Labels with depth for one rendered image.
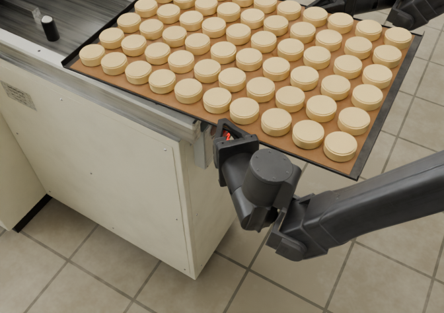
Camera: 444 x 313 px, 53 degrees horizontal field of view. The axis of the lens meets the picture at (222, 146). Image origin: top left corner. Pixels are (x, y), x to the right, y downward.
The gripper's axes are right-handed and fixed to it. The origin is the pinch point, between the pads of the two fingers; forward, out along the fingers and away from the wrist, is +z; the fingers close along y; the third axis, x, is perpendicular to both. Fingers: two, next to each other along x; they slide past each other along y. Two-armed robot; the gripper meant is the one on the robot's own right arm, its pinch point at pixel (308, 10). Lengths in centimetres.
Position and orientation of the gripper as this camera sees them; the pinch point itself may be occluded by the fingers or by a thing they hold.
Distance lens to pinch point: 102.3
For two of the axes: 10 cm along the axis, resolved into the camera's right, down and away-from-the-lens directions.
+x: 2.6, 7.4, -6.2
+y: -0.3, -6.3, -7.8
